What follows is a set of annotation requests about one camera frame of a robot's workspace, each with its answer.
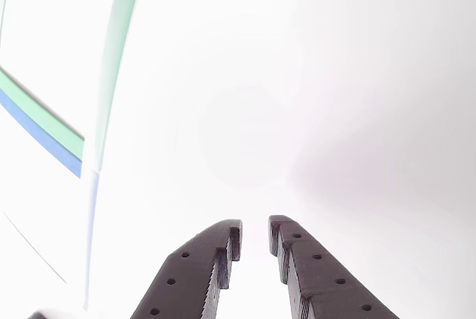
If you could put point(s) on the green tape square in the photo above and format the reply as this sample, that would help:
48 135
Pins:
111 55

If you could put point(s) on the blue tape square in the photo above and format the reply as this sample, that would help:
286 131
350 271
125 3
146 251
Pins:
44 137

